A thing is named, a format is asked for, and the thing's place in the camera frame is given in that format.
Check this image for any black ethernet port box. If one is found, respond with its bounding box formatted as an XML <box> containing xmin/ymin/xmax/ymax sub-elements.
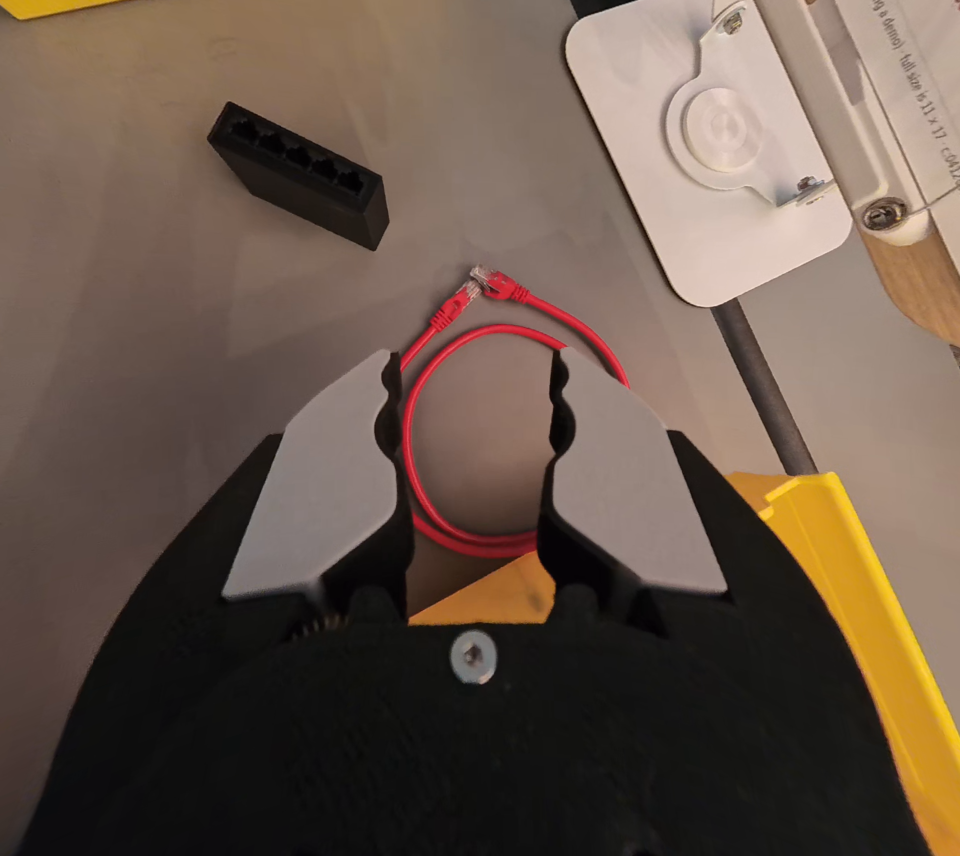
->
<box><xmin>206</xmin><ymin>99</ymin><xmax>393</xmax><ymax>253</ymax></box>

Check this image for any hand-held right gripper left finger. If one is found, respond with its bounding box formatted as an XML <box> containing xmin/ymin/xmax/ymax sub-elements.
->
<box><xmin>222</xmin><ymin>350</ymin><xmax>411</xmax><ymax>605</ymax></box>

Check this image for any red ethernet cable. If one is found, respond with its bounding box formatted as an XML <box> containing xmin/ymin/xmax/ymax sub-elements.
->
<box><xmin>396</xmin><ymin>261</ymin><xmax>631</xmax><ymax>559</ymax></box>

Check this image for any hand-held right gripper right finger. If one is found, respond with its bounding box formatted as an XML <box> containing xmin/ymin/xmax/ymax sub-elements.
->
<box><xmin>536</xmin><ymin>347</ymin><xmax>733</xmax><ymax>599</ymax></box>

